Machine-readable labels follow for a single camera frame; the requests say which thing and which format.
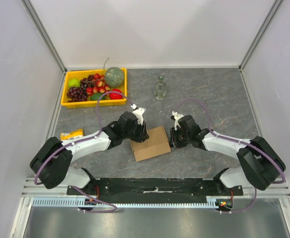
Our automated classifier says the brown cardboard box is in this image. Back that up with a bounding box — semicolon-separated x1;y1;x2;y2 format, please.
131;126;171;162

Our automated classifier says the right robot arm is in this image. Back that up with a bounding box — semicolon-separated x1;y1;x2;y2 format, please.
170;112;286;195

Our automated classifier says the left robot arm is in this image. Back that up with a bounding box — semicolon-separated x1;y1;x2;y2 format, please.
30;108;149;195

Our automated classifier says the red tomato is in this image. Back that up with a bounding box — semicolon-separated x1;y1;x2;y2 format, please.
109;89;123;100

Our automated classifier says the green avocado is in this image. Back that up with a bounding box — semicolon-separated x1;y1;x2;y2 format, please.
90;93;106;101

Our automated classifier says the yellow snack packet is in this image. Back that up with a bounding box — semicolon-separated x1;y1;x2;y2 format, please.
60;128;84;140

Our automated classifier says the red cherry bunch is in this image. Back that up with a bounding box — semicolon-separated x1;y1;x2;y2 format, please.
80;73;111;96

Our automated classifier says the clear glass bottle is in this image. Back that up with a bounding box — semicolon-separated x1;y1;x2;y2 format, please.
155;75;167;100

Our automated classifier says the green netted melon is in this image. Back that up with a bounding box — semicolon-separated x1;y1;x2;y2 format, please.
105;67;124;88

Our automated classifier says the dark purple grape bunch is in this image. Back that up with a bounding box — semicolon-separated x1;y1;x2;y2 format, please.
66;87;88;103

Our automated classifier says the green apple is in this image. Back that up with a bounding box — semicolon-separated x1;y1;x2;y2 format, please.
67;78;81;88

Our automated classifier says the yellow plastic bin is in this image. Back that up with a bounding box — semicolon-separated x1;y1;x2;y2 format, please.
60;69;127;109

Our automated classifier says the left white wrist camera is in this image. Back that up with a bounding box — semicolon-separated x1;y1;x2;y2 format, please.
131;104;146;125

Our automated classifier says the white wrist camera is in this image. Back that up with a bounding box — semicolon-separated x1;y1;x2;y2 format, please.
131;104;146;125
171;111;184;130

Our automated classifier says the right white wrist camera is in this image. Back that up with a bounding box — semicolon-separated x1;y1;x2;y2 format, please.
171;111;184;130

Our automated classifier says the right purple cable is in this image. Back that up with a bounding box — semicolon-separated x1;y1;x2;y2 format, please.
175;99;286;214

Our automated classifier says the purple cable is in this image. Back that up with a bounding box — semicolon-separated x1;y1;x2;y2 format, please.
34;91;138;214
175;99;286;214

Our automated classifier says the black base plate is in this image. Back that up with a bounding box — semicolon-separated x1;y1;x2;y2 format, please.
66;177;243;202

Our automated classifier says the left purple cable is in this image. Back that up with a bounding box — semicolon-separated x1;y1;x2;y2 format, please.
34;91;138;214

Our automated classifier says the grey slotted cable duct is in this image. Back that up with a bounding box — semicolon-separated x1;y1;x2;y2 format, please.
32;197;221;208

